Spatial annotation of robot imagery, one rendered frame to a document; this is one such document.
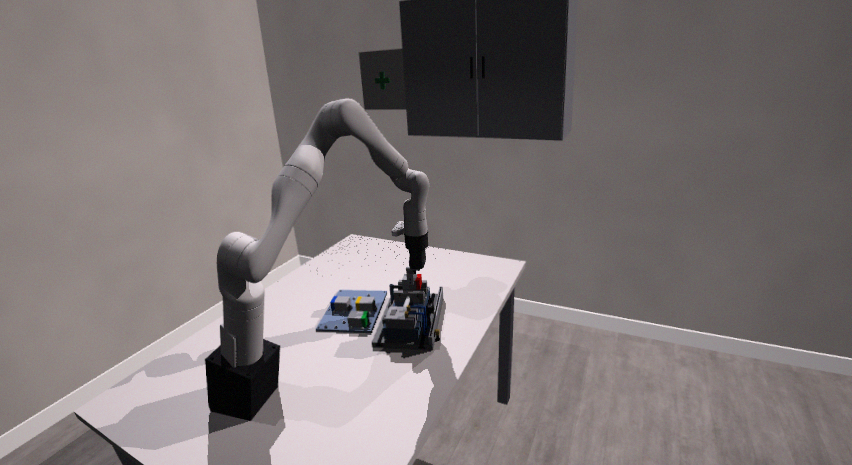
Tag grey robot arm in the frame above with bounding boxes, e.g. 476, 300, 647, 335
217, 99, 429, 368

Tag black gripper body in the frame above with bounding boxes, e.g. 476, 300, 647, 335
392, 218, 428, 269

